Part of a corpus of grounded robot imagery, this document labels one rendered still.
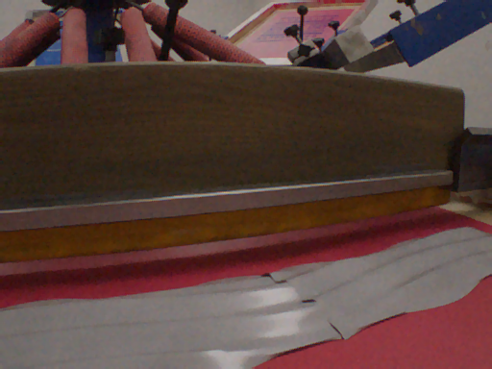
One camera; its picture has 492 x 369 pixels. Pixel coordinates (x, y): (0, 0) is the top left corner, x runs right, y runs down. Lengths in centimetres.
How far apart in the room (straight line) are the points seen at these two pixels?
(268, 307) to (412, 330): 6
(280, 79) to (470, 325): 16
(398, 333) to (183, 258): 13
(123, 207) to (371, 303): 12
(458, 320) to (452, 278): 4
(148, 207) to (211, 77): 7
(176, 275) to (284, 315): 7
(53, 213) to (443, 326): 18
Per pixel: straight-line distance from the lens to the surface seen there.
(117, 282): 21
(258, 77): 23
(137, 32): 82
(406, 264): 22
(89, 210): 20
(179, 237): 24
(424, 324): 18
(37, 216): 20
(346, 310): 18
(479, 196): 41
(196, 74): 22
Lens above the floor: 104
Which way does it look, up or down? 12 degrees down
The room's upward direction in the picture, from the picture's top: 1 degrees clockwise
